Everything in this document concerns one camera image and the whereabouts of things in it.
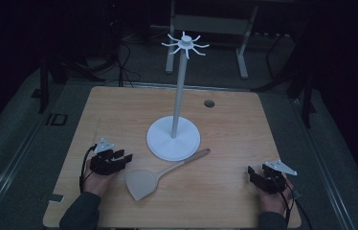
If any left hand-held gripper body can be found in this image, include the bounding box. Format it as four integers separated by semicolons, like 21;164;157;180
90;137;126;176

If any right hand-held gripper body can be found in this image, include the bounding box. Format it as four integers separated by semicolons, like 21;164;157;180
257;159;298;196

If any person's right hand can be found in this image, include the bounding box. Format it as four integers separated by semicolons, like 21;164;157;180
258;179;295;216

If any person's left hand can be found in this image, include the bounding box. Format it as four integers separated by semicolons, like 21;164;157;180
82;159;118;197

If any beige spatula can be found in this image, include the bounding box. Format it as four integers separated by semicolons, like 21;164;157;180
124;148;212;202

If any white hook rack stand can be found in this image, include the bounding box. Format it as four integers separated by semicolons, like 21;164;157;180
145;31;211;163

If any black metal stand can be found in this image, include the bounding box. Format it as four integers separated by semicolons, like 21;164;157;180
252;32;317;129
30;56;106;115

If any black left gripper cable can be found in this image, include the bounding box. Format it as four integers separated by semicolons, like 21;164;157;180
78;144;98;195

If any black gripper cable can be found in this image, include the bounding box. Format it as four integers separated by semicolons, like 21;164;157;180
78;144;98;195
280;183;314;230

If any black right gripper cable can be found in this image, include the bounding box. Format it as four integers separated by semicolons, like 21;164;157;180
280;183;314;230

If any black floor cable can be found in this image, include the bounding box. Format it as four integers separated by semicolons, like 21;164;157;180
115;39;143;88

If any white metal table frame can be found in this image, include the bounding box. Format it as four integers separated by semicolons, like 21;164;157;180
165;0;259;81

